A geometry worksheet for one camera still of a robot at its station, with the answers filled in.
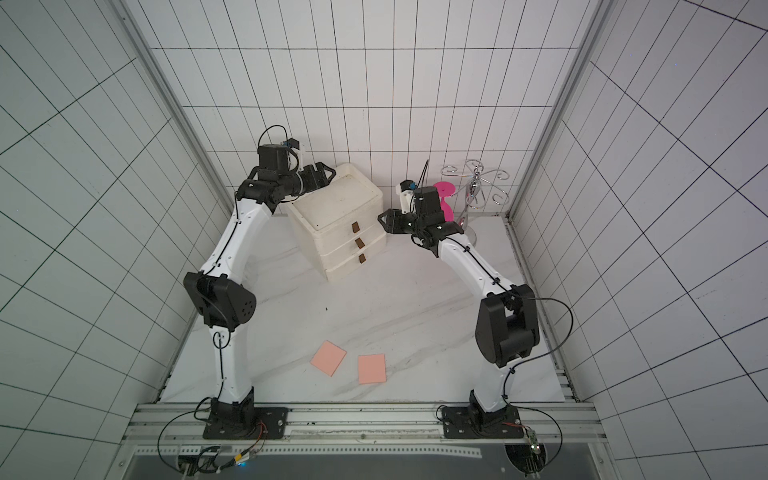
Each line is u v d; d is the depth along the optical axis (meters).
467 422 0.73
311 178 0.76
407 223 0.74
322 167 0.76
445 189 0.87
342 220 0.87
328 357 0.84
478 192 0.92
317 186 0.76
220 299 0.53
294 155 0.69
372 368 0.82
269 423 0.73
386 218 0.79
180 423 0.67
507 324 0.47
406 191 0.76
